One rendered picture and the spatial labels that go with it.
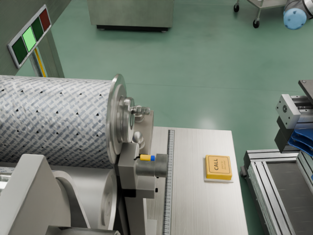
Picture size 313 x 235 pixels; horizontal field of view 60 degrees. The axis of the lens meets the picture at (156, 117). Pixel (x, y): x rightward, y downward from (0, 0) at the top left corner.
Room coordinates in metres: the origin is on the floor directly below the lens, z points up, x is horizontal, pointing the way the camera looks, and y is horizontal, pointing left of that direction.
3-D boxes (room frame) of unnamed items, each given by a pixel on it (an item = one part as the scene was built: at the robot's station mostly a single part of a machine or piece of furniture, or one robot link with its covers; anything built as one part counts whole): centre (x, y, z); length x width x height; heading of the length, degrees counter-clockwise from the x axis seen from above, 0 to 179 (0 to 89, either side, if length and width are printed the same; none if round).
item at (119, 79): (0.31, 0.06, 1.25); 0.15 x 0.01 x 0.15; 176
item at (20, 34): (0.73, 0.36, 1.18); 0.25 x 0.01 x 0.07; 176
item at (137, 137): (0.44, 0.05, 1.05); 0.04 x 0.04 x 0.04
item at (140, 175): (0.28, 0.03, 1.05); 0.06 x 0.05 x 0.31; 86
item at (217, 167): (0.46, -0.18, 0.91); 0.07 x 0.07 x 0.02; 86
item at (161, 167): (0.27, -0.01, 1.18); 0.04 x 0.02 x 0.04; 176
